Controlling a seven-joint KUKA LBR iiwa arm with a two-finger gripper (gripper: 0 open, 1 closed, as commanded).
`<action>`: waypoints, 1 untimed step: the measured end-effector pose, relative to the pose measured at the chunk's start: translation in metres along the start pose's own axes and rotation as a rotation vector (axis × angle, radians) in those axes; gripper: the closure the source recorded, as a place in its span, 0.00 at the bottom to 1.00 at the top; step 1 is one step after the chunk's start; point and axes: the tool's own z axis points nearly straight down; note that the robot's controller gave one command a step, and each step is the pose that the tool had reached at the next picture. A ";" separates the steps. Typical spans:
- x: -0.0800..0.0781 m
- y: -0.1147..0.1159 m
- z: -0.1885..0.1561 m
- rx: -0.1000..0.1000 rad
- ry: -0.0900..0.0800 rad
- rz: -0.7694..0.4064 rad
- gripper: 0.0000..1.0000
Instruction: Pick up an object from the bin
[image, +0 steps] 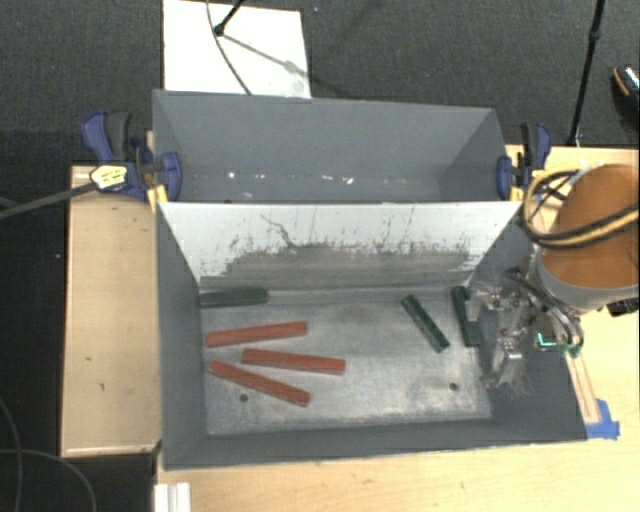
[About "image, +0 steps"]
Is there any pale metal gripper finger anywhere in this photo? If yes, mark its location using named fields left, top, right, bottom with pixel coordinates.
left=498, top=339, right=525, bottom=383
left=479, top=347, right=503, bottom=390

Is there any dark green flat block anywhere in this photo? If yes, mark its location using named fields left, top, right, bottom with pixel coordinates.
left=450, top=285, right=483, bottom=349
left=399, top=293, right=451, bottom=354
left=198, top=286, right=270, bottom=309

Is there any grey metal bin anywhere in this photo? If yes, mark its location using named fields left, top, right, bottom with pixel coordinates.
left=149, top=88, right=589, bottom=471

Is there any red-brown flat block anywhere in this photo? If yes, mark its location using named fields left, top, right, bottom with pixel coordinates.
left=204, top=321, right=309, bottom=348
left=241, top=348, right=347, bottom=377
left=207, top=359, right=312, bottom=408

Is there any pale wood flat board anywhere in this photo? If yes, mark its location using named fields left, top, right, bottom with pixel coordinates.
left=59, top=164, right=163, bottom=459

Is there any black cylinder on white bracket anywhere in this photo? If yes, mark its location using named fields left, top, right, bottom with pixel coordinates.
left=605, top=295, right=640, bottom=318

